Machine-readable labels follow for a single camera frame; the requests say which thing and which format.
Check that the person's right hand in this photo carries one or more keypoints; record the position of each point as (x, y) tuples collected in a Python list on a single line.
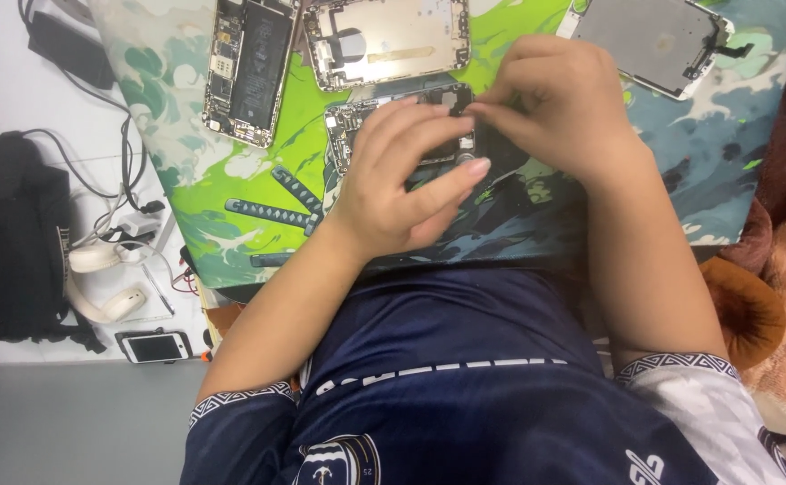
[(568, 114)]

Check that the person's left hand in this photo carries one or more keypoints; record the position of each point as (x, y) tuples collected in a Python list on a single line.
[(386, 195)]

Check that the black phone chassis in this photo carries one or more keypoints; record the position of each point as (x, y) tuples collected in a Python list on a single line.
[(346, 128)]

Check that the small grey screwdriver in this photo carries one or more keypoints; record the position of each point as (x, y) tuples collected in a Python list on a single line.
[(466, 160)]

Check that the white phone screen assembly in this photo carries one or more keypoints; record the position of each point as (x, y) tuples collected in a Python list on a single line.
[(656, 40)]

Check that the gold empty phone housing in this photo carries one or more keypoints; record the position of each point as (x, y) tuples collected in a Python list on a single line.
[(386, 44)]

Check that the green printed desk mat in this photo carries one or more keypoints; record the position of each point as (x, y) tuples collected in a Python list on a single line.
[(231, 175)]

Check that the opened phone with black battery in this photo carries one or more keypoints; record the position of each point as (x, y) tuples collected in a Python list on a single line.
[(251, 67)]

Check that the navy sports jersey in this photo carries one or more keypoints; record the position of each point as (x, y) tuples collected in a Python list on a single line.
[(447, 404)]

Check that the white charger plug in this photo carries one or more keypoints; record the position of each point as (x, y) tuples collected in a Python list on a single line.
[(138, 222)]

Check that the orange brown cushion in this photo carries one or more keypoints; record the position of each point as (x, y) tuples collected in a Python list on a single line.
[(743, 313)]

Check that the white smartphone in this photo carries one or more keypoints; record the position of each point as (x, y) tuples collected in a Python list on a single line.
[(155, 347)]

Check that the cream white headphones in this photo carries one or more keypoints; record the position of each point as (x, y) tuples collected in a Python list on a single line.
[(107, 306)]

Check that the black power adapter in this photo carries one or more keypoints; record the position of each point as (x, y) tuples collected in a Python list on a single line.
[(73, 47)]

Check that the black backpack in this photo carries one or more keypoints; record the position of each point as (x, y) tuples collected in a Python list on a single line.
[(16, 236)]

